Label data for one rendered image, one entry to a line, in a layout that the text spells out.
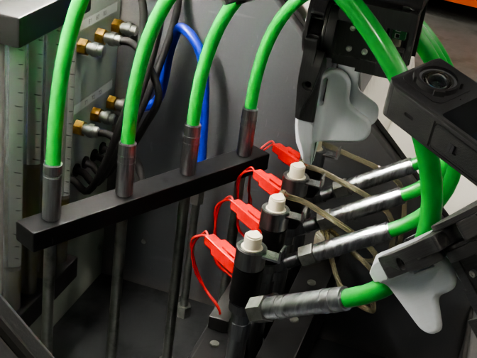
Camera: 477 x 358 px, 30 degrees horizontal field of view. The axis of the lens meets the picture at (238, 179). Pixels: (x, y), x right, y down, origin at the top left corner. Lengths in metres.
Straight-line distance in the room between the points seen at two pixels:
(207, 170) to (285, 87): 0.16
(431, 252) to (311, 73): 0.21
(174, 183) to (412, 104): 0.49
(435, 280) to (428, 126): 0.11
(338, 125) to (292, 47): 0.36
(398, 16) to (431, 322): 0.22
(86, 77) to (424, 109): 0.63
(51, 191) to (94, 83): 0.27
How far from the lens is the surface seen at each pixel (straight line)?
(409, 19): 0.66
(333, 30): 0.67
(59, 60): 0.79
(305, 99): 0.69
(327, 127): 0.71
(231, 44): 1.08
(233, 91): 1.09
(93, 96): 1.09
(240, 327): 0.84
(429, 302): 0.57
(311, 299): 0.66
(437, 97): 0.50
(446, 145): 0.50
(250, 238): 0.79
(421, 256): 0.52
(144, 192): 0.93
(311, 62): 0.67
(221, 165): 1.00
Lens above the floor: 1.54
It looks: 27 degrees down
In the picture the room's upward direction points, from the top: 8 degrees clockwise
